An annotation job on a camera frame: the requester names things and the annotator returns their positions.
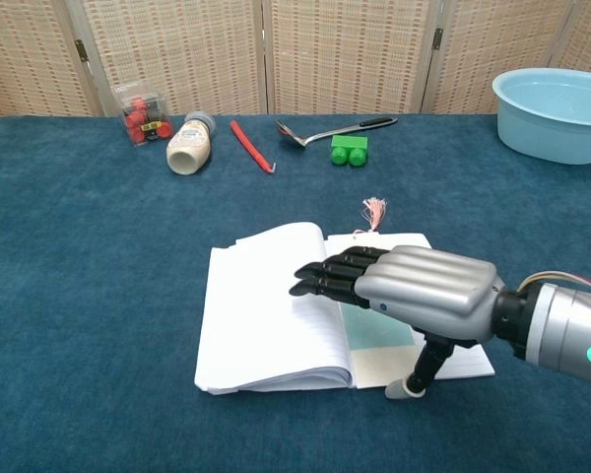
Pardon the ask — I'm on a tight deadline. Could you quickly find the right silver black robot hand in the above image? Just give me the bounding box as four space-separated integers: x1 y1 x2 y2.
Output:
288 244 506 401

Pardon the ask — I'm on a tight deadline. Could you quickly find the teal white bookmark pink tassel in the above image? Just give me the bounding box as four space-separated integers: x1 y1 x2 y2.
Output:
324 196 425 390

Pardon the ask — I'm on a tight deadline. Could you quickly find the yellow and white notebook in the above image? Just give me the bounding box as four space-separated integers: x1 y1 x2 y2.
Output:
193 221 496 395

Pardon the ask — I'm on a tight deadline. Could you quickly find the green toy building brick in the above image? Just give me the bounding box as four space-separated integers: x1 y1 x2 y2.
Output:
329 134 369 168

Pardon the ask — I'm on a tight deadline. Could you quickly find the light blue plastic basin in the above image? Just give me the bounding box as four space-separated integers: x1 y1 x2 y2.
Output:
491 68 591 166

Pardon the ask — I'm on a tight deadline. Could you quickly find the red pen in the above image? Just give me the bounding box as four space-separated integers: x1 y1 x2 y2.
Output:
229 119 279 175

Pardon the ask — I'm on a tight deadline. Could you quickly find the cream sauce squeeze bottle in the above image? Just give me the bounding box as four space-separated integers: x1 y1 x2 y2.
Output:
164 111 219 176

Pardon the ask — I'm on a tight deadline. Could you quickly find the dark blue table cloth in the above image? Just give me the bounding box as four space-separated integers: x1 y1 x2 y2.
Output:
0 113 591 473

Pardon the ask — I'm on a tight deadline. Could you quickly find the clear box of red pieces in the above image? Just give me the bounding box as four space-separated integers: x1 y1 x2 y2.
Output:
114 84 174 148

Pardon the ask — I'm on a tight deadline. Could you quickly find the woven folding screen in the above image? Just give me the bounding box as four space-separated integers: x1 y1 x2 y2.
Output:
0 0 591 124

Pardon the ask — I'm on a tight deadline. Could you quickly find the metal ladle black handle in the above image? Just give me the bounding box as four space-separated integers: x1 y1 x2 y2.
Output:
275 116 399 151

